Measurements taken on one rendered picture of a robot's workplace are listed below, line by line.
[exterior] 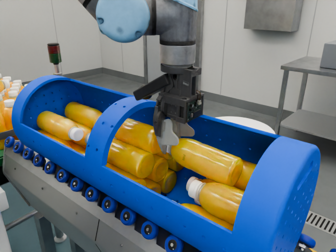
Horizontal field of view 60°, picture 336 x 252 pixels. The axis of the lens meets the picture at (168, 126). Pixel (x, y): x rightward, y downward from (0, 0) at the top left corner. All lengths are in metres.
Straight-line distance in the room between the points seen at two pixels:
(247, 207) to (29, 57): 5.48
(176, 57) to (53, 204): 0.68
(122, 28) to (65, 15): 5.65
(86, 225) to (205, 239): 0.46
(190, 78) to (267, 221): 0.30
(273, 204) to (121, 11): 0.36
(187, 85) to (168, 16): 0.14
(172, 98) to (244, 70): 3.69
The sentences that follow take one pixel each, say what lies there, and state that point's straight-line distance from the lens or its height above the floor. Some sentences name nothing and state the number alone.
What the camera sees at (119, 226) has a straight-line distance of 0.82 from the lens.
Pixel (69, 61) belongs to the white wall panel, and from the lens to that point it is 6.15.
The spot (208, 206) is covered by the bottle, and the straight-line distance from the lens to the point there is 0.60.
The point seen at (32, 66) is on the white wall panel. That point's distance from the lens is 5.83.
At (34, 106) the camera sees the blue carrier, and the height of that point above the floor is 1.14.
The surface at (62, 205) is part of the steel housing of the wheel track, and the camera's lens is 1.02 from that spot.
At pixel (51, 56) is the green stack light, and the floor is 1.20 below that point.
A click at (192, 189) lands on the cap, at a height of 1.11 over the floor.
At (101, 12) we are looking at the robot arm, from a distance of 0.44.
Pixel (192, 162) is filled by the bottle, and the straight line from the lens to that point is 0.64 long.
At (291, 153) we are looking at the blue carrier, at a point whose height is 1.23.
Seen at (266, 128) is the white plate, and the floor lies 1.04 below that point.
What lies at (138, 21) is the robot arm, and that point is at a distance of 0.44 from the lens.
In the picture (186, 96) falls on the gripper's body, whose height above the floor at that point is 1.29.
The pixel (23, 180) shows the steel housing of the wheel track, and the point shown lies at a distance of 1.22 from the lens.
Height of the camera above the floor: 1.47
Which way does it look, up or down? 23 degrees down
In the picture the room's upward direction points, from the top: straight up
